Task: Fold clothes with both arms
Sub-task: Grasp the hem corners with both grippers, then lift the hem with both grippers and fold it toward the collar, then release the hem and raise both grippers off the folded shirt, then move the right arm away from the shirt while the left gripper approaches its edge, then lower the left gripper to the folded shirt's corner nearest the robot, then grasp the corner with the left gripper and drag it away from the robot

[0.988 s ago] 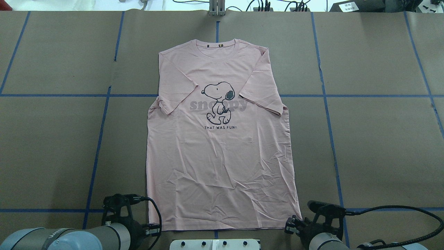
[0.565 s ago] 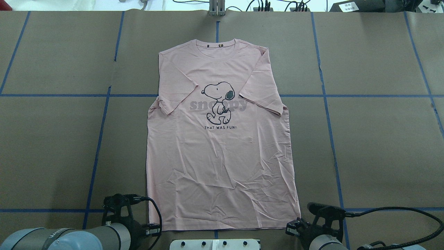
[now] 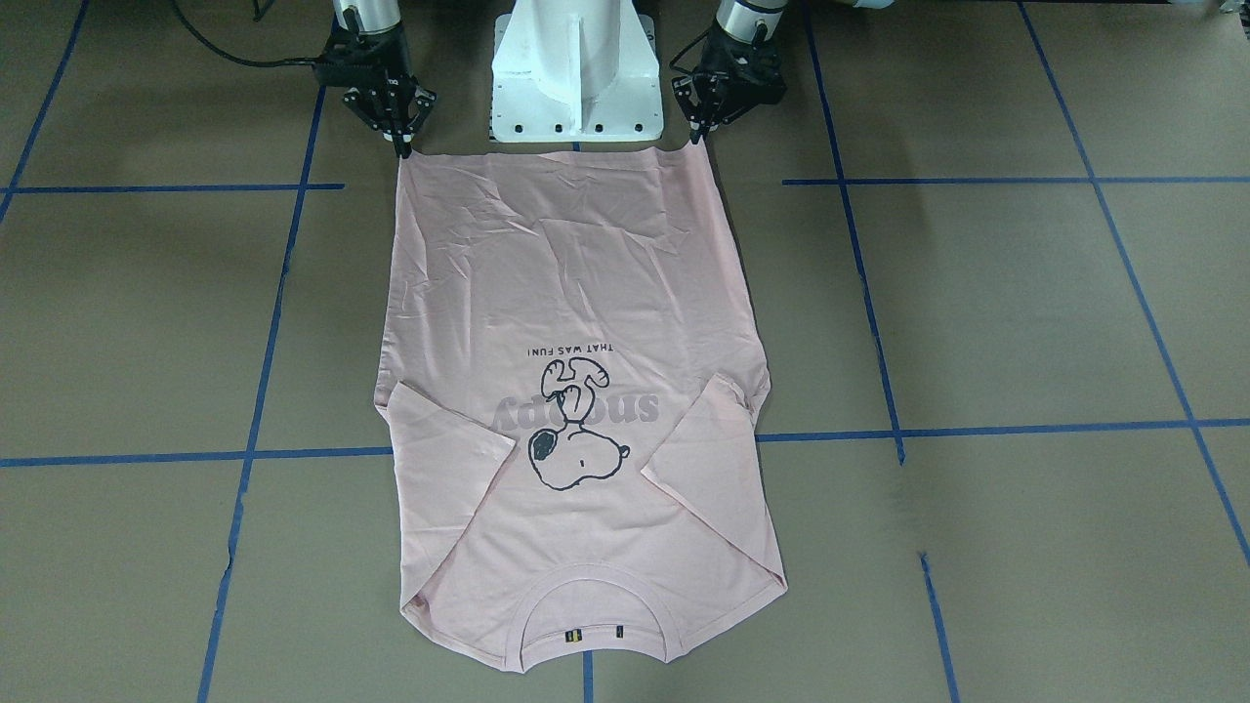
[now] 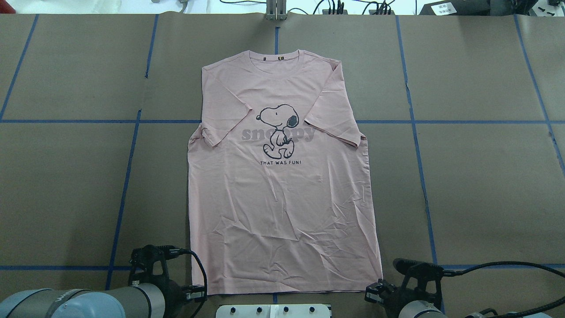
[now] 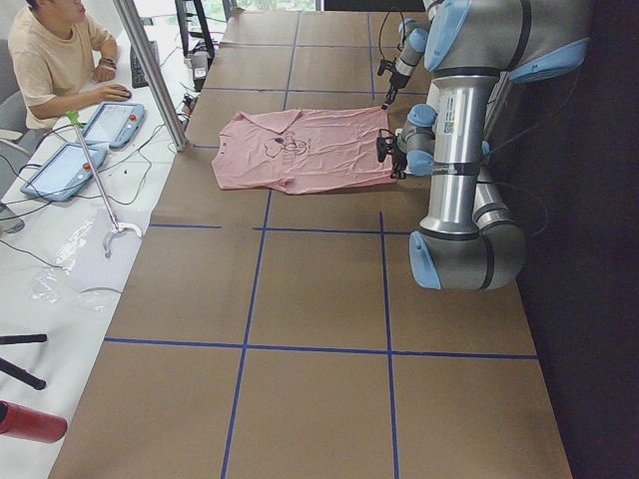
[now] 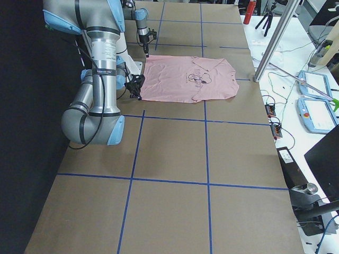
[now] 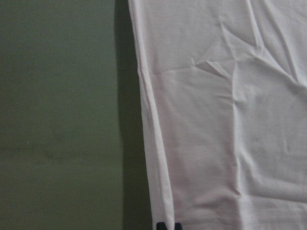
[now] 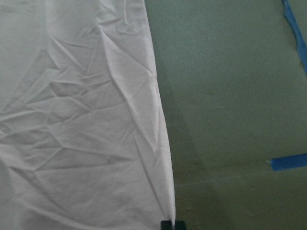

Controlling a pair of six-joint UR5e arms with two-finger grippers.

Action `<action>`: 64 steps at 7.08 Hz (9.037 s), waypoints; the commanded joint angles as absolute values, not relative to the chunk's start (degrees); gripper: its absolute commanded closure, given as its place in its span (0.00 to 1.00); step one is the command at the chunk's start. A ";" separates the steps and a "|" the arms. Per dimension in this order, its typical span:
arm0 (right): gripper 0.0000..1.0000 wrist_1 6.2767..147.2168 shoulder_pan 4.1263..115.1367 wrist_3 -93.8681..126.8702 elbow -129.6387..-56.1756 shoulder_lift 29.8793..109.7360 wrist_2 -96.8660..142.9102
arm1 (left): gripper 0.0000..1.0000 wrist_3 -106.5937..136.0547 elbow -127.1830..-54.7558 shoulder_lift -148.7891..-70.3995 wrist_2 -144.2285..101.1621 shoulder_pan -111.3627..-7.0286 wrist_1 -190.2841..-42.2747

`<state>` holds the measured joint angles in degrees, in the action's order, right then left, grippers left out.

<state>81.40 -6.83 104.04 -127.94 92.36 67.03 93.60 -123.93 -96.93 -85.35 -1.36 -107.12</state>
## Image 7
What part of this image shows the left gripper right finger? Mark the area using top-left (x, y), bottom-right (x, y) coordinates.
top-left (174, 223), bottom-right (182, 230)

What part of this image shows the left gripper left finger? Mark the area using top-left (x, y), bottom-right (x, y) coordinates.
top-left (156, 222), bottom-right (167, 230)

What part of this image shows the pink Snoopy t-shirt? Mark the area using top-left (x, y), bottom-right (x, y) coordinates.
top-left (129, 0), bottom-right (307, 230)

